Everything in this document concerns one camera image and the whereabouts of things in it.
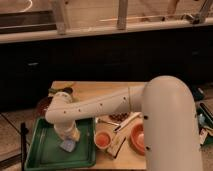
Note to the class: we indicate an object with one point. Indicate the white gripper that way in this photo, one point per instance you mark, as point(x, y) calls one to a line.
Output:
point(68, 131)

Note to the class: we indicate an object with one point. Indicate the blue sponge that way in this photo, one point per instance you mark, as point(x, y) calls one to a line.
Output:
point(68, 145)

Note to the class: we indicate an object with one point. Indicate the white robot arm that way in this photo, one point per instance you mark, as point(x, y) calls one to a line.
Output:
point(170, 122)

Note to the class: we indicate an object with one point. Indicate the green plastic tray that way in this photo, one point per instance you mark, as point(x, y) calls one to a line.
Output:
point(45, 153)

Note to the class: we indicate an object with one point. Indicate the small orange cup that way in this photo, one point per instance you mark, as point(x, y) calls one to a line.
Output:
point(102, 140)

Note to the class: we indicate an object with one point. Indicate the wooden block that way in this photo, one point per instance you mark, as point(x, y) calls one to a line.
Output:
point(115, 146)

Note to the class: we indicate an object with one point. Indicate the brown food plate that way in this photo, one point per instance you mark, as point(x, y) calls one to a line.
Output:
point(119, 117)

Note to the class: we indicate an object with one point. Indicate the orange bowl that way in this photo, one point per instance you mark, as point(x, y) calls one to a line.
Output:
point(137, 139)

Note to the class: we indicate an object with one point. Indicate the green blue clutter right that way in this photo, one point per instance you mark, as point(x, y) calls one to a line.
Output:
point(205, 117)

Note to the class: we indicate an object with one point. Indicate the black stand post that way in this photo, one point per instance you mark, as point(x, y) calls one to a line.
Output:
point(24, 131)

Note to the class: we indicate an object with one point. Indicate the wooden rail frame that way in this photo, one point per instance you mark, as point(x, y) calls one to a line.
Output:
point(30, 20)

